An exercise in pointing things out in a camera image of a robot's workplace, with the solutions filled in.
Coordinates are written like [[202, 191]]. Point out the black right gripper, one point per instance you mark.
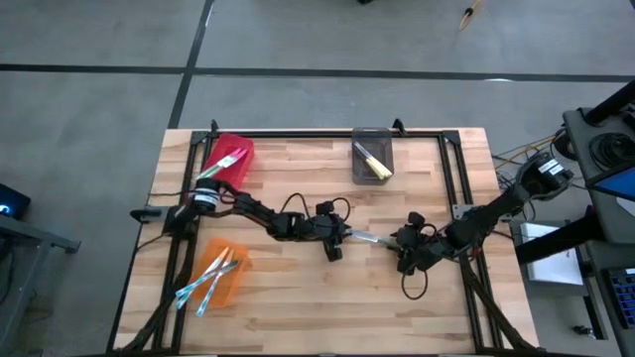
[[426, 248]]

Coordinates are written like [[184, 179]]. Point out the grey translucent plastic bin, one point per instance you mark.
[[364, 171]]

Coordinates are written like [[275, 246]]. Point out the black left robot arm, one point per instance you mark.
[[248, 205]]

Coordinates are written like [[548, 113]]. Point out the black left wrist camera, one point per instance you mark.
[[333, 252]]

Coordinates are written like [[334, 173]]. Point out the black support bar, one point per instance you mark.
[[555, 241]]

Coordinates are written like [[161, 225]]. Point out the small black floor object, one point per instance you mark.
[[583, 332]]

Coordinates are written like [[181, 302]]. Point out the reddish pink plastic bin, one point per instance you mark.
[[240, 171]]

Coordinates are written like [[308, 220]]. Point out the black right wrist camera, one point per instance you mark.
[[406, 263]]

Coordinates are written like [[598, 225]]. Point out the black aluminium table frame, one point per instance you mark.
[[307, 134]]

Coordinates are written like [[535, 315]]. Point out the blue-patterned knife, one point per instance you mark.
[[228, 268]]

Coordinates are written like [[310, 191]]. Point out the grey side desk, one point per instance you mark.
[[44, 238]]

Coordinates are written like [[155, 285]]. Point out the blue flat panel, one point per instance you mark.
[[620, 186]]

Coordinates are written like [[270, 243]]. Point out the black device with blue light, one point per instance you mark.
[[17, 201]]

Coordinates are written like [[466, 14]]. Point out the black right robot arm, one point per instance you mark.
[[496, 208]]

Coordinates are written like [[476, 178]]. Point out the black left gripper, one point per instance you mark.
[[330, 229]]

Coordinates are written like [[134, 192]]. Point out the grey equipment cart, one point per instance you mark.
[[578, 149]]

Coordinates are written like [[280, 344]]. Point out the black keyboard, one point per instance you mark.
[[624, 297]]

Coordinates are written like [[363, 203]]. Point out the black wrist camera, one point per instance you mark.
[[333, 252], [406, 263]]

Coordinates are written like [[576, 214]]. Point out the white box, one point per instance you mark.
[[550, 268]]

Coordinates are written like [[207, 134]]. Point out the orange translucent plastic bin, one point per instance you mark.
[[233, 282]]

